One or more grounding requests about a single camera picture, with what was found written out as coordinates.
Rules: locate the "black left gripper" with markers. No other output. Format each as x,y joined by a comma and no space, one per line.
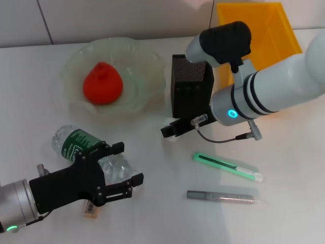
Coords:
68,185

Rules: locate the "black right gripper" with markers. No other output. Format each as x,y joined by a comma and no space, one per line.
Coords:
185,125

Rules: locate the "clear green-label water bottle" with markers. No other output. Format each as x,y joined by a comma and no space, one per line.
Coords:
78,139

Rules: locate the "green utility knife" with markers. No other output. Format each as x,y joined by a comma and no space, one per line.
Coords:
215,162

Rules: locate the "tan eraser with barcode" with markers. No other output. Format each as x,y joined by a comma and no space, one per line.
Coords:
90,212

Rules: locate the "red-orange fruit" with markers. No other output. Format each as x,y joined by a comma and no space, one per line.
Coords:
102,86

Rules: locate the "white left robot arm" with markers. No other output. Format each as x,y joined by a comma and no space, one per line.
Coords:
12,203

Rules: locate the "black mesh pen holder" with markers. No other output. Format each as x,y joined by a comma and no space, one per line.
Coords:
188,96

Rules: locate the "grey marker pen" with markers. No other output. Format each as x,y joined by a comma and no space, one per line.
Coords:
198,195

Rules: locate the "pale green glass fruit plate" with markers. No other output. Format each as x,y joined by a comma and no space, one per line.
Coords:
137,63

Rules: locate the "yellow plastic bin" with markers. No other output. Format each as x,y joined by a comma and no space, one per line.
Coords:
274,38

